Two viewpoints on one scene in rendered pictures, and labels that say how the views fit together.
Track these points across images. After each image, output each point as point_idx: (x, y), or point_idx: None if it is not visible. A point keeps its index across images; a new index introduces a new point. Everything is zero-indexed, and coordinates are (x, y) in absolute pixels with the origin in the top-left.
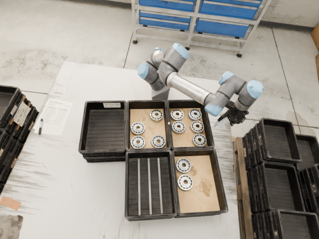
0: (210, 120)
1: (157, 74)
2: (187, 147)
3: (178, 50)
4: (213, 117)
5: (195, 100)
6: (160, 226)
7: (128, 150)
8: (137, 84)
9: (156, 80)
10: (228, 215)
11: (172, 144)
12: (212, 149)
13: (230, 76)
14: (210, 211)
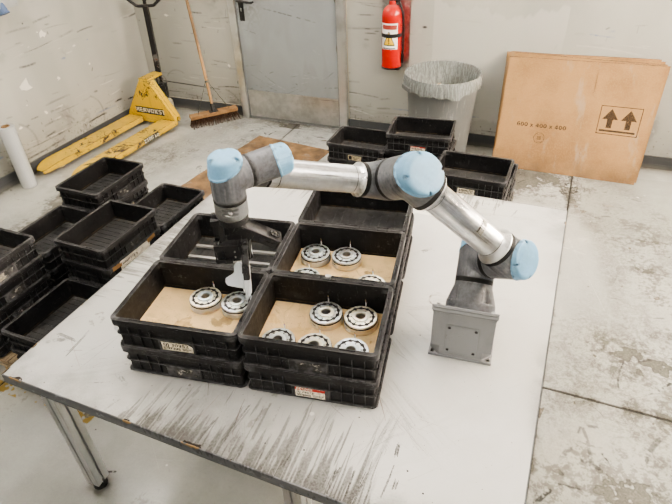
0: (349, 438)
1: (473, 278)
2: (260, 293)
3: (406, 153)
4: (356, 450)
5: (378, 335)
6: None
7: (296, 224)
8: (499, 308)
9: (458, 281)
10: (112, 392)
11: (279, 274)
12: (234, 330)
13: (269, 144)
14: (131, 294)
